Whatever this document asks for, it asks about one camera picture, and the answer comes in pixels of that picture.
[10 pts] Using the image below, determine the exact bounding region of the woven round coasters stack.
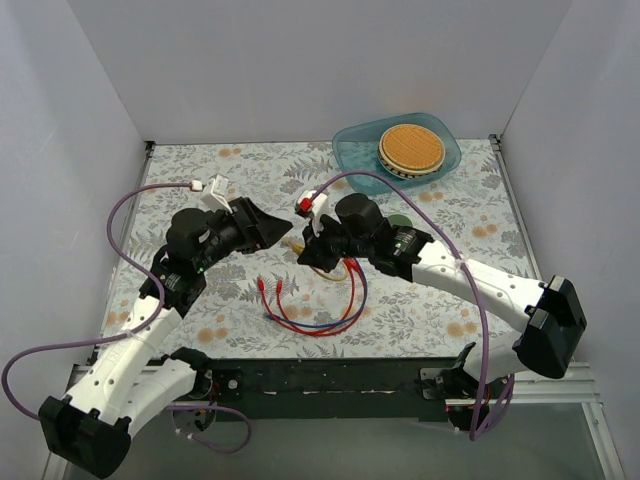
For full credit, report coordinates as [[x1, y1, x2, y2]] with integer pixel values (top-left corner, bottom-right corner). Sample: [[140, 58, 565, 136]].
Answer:
[[378, 124, 446, 179]]

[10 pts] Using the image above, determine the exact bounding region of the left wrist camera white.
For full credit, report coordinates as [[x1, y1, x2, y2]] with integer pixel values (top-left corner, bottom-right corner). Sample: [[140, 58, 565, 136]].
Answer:
[[190, 174, 233, 213]]

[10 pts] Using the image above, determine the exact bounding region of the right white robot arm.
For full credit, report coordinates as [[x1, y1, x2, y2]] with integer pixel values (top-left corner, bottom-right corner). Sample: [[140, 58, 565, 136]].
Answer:
[[295, 191, 587, 398]]

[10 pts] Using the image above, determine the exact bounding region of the red ethernet cable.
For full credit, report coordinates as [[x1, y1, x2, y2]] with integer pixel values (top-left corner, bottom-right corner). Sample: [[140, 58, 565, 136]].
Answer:
[[256, 254, 362, 337], [273, 257, 366, 331]]

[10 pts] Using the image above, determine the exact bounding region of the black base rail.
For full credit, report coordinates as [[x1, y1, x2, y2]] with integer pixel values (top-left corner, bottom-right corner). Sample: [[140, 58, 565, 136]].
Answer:
[[74, 355, 571, 424]]

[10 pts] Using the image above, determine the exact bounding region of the yellow ethernet cable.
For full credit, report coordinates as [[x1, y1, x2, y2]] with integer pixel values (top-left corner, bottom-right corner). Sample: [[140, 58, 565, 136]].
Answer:
[[282, 238, 351, 284]]

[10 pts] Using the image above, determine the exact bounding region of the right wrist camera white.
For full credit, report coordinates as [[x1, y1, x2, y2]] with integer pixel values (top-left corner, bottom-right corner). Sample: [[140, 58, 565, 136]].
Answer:
[[295, 190, 330, 237]]

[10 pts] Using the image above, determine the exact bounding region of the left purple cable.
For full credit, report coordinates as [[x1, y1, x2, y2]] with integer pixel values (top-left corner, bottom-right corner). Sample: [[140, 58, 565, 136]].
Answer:
[[1, 182, 252, 454]]

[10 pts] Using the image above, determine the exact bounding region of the floral table mat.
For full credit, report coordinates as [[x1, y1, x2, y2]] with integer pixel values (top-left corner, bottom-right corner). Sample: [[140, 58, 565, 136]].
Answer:
[[103, 139, 535, 358]]

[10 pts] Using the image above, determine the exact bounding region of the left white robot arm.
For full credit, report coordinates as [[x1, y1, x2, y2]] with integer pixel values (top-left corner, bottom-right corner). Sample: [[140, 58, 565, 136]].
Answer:
[[38, 197, 293, 479]]

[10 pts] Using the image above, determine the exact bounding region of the teal plastic container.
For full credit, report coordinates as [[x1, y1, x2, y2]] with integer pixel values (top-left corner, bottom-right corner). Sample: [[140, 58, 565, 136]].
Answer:
[[332, 113, 461, 189]]

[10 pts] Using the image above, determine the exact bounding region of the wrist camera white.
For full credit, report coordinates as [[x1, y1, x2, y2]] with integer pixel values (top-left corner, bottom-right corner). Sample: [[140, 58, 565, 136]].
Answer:
[[190, 174, 233, 213], [295, 190, 330, 237]]

